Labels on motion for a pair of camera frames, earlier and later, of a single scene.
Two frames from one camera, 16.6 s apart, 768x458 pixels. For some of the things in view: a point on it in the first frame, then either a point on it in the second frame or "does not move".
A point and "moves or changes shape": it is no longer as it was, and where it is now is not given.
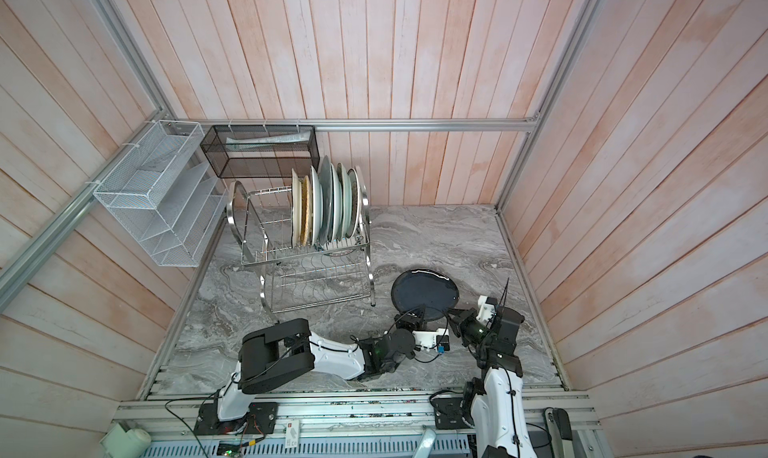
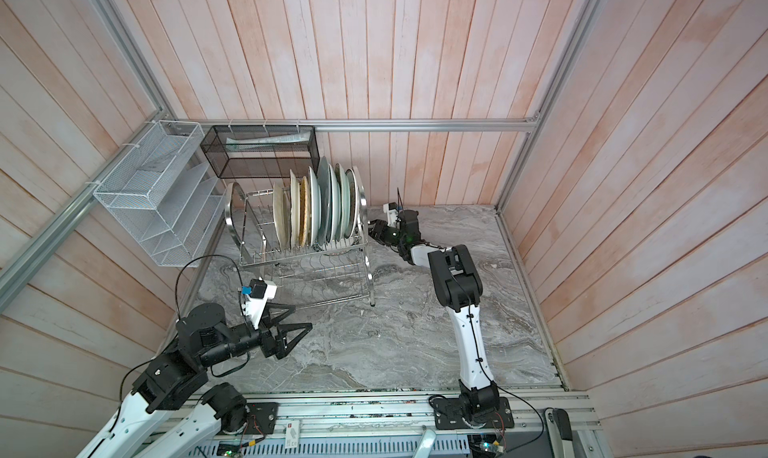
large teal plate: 325,199 does not move
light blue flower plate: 355,203 does not move
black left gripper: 411,321 to 278,346
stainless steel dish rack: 297,276 does not move
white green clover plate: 343,201 does not move
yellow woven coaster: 305,211 does not move
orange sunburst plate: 356,202 moves or changes shape
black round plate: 414,288 to 282,216
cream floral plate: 296,210 does not move
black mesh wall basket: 260,151 does not move
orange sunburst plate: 316,206 does not move
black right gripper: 461,322 to 380,225
